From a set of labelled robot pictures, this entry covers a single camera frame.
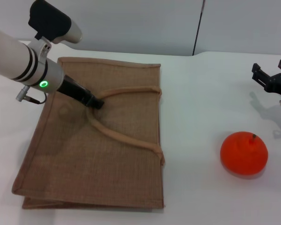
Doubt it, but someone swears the brown jute handbag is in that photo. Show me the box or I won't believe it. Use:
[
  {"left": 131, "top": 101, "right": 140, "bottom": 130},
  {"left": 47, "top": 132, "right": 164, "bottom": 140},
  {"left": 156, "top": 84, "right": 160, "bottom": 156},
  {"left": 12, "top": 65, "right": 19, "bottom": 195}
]
[{"left": 11, "top": 57, "right": 166, "bottom": 213}]

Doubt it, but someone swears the metal plug with black cable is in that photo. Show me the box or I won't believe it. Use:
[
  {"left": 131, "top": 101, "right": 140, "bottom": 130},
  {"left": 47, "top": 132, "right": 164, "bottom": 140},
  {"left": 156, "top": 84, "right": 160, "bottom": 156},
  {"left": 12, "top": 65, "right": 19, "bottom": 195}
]
[{"left": 15, "top": 85, "right": 49, "bottom": 104}]

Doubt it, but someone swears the orange fruit with stem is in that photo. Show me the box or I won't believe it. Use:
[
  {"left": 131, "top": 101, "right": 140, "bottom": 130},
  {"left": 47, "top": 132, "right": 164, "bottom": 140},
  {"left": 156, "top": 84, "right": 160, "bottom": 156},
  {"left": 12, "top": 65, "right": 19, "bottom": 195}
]
[{"left": 220, "top": 131, "right": 269, "bottom": 176}]

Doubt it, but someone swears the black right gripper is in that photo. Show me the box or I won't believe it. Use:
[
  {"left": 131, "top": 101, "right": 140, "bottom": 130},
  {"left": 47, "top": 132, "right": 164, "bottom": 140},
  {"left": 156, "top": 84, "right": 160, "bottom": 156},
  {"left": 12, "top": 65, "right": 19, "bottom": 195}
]
[{"left": 251, "top": 59, "right": 281, "bottom": 100}]

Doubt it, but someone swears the thin dark vertical rod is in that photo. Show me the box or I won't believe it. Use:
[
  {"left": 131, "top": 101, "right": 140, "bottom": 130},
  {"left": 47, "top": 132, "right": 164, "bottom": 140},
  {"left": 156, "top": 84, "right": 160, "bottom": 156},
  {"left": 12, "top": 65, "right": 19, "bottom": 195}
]
[{"left": 192, "top": 0, "right": 206, "bottom": 57}]

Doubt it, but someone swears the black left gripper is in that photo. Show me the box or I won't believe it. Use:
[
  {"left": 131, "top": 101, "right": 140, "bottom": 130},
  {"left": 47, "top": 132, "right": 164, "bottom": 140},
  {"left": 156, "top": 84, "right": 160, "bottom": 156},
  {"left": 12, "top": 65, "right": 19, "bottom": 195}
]
[{"left": 57, "top": 74, "right": 105, "bottom": 110}]

